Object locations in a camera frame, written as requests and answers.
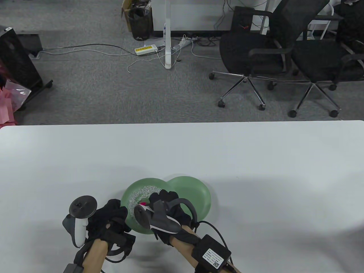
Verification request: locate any person's left hand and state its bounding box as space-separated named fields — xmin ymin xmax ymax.
xmin=85 ymin=199 xmax=132 ymax=243

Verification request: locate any person's right hand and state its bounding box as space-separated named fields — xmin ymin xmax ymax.
xmin=148 ymin=190 xmax=201 ymax=247

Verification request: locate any green plate with rice ring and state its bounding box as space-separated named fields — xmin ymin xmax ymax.
xmin=121 ymin=178 xmax=171 ymax=235

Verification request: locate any plain green plate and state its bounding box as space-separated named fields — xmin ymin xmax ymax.
xmin=164 ymin=176 xmax=212 ymax=225

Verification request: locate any person's left forearm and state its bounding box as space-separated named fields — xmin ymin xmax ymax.
xmin=75 ymin=237 xmax=114 ymax=273

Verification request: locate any person's right forearm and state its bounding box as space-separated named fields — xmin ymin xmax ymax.
xmin=171 ymin=225 xmax=242 ymax=273

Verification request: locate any grey and white controller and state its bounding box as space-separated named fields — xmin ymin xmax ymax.
xmin=134 ymin=198 xmax=198 ymax=235
xmin=63 ymin=196 xmax=98 ymax=248

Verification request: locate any black sensor box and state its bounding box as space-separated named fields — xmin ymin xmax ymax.
xmin=191 ymin=235 xmax=231 ymax=270
xmin=63 ymin=263 xmax=83 ymax=273

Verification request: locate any pink gift bag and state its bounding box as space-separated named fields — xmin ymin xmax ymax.
xmin=0 ymin=87 xmax=18 ymax=127

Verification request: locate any yellow power strip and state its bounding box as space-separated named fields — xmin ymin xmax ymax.
xmin=135 ymin=45 xmax=158 ymax=56

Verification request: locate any clear pink wrapped bag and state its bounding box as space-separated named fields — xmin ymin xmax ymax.
xmin=4 ymin=80 xmax=32 ymax=112

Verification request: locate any white power strip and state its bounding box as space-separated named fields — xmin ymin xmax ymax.
xmin=171 ymin=36 xmax=197 ymax=51

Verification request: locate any black mesh office chair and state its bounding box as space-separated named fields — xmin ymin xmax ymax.
xmin=209 ymin=0 xmax=330 ymax=111
xmin=289 ymin=13 xmax=364 ymax=118

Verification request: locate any black trash bin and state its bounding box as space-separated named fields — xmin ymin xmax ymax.
xmin=128 ymin=6 xmax=154 ymax=41

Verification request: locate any black rolling cabinet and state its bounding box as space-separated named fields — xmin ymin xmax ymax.
xmin=0 ymin=27 xmax=53 ymax=111

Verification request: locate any white desk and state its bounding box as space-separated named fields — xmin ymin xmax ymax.
xmin=152 ymin=0 xmax=270 ymax=69

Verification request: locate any black floor box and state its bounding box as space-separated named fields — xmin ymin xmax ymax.
xmin=17 ymin=34 xmax=44 ymax=57

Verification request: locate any cardboard box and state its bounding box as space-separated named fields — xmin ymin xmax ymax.
xmin=122 ymin=0 xmax=134 ymax=32

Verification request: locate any black computer tower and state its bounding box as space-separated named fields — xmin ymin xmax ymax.
xmin=231 ymin=6 xmax=255 ymax=33

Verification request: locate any white metal rack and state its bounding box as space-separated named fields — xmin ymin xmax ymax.
xmin=309 ymin=0 xmax=335 ymax=40

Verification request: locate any black bag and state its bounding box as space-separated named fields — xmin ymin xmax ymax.
xmin=335 ymin=1 xmax=364 ymax=54

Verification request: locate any black glove cable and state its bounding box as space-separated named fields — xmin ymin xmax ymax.
xmin=73 ymin=242 xmax=134 ymax=263
xmin=198 ymin=220 xmax=233 ymax=273

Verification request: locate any thin white cable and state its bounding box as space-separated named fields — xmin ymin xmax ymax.
xmin=127 ymin=53 xmax=166 ymax=74

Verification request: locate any tangle of black cables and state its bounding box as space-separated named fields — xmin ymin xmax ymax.
xmin=196 ymin=36 xmax=221 ymax=47

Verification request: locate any grey floor cable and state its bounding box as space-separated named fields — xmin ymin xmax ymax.
xmin=43 ymin=49 xmax=135 ymax=56

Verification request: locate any black floor cable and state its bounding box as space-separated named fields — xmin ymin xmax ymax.
xmin=38 ymin=44 xmax=137 ymax=56

